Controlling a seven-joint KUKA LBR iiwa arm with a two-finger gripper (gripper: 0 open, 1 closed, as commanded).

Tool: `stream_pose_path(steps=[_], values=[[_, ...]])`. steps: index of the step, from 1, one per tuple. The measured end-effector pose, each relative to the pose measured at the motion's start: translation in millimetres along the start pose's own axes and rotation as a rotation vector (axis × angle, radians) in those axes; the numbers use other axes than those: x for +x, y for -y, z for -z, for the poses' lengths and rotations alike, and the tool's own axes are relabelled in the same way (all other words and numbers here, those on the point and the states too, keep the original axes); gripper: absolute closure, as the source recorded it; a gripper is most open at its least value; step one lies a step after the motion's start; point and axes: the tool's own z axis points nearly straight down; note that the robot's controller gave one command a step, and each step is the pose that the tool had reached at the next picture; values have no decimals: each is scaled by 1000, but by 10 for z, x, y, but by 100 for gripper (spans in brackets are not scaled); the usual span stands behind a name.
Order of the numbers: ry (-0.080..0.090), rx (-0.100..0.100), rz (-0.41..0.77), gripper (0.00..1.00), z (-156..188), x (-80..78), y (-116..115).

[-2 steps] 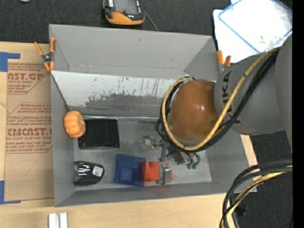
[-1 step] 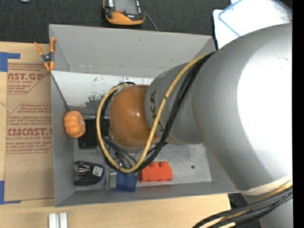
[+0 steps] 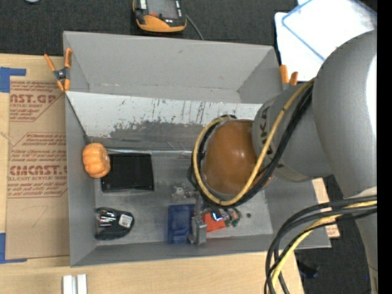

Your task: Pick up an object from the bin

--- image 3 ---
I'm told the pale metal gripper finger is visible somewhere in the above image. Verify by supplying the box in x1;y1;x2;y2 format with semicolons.
188;216;208;246
171;186;198;199

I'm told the grey metal bin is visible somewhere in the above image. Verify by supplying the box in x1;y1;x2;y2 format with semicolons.
62;31;333;268

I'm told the black flat box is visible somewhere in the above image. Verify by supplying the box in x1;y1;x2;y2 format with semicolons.
100;153;155;193

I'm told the orange toy pumpkin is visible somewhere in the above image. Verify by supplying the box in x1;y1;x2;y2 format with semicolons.
81;142;111;179

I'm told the blue clear plastic box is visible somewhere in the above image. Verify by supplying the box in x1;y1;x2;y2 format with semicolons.
167;204;197;245

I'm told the brown cardboard board, red print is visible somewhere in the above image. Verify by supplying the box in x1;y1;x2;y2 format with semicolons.
0;53;341;265

